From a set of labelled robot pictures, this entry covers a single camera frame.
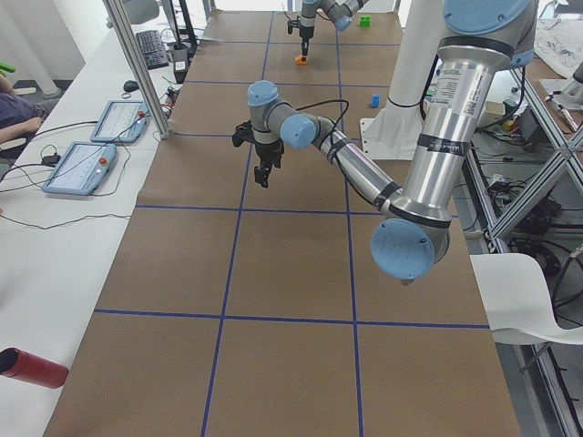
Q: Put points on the aluminium frame post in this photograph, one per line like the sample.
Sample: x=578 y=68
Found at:
x=119 y=18

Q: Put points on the red cardboard tube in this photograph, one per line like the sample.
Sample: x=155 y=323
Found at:
x=28 y=367

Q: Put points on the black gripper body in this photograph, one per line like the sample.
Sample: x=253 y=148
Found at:
x=306 y=30
x=269 y=150

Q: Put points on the far teach pendant tablet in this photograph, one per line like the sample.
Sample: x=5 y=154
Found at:
x=121 y=121

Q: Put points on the near teach pendant tablet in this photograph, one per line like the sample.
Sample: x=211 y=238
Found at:
x=81 y=169

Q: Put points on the teach pendant tablet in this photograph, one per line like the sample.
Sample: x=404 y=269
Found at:
x=81 y=169
x=121 y=121

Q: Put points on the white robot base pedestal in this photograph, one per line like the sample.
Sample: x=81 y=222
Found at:
x=393 y=133

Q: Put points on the seated person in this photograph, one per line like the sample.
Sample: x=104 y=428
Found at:
x=21 y=118

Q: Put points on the green toy block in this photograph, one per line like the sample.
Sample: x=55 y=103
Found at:
x=365 y=21

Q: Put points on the black computer mouse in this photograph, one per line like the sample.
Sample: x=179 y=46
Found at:
x=130 y=86

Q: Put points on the black keyboard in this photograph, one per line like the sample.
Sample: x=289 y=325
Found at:
x=152 y=49

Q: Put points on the brown paper table cover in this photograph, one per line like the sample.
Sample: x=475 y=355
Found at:
x=236 y=310

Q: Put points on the white paper sheet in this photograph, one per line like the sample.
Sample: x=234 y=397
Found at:
x=517 y=301

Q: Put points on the orange trapezoid block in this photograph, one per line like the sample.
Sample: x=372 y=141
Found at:
x=301 y=60

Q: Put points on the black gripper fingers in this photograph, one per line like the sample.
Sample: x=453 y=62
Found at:
x=304 y=49
x=261 y=176

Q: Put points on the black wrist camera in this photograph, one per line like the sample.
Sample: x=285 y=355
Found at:
x=243 y=133

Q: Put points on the patterned cloth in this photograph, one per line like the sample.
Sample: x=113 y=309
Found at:
x=558 y=42

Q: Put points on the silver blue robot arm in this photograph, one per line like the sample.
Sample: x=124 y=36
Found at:
x=340 y=14
x=480 y=39

